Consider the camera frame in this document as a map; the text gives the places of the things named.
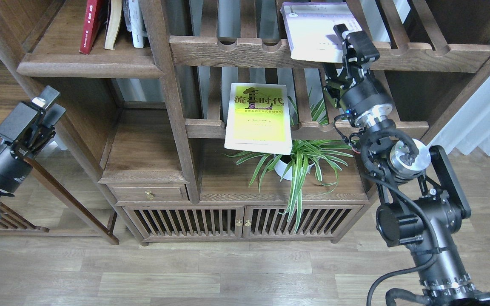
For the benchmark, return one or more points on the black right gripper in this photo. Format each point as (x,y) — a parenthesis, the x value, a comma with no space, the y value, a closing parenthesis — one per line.
(367,103)

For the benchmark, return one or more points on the brass drawer knob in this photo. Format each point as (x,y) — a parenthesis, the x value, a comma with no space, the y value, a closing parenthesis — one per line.
(149,196)

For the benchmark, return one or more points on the dark wooden bookshelf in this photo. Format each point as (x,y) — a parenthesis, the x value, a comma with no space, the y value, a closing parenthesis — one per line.
(152,118)

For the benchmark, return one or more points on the upright white book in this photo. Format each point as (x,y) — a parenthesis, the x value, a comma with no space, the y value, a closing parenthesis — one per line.
(137,26)

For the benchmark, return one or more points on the upright tan book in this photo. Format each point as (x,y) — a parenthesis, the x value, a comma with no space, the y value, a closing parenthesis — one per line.
(115,10)

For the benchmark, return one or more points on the white cover book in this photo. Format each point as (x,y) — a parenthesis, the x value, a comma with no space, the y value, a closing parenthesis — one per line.
(310,29)

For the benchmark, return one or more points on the white curtain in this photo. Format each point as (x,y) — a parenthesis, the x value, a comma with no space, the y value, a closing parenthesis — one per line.
(479,119)

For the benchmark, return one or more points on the red cover book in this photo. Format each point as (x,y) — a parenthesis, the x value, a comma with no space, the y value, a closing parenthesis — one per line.
(95,12)

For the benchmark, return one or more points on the yellow green cover book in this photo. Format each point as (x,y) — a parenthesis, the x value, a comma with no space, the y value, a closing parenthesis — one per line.
(258,119)

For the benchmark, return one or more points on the green spider plant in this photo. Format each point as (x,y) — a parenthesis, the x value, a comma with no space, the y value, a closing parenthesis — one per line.
(309,153)

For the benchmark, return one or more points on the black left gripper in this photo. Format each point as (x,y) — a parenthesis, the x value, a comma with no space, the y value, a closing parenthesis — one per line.
(28,122)

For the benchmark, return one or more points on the white plant pot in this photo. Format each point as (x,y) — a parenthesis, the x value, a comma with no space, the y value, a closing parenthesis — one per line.
(282,164)

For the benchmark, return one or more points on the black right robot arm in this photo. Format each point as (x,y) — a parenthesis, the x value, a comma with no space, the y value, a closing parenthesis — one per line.
(421,201)

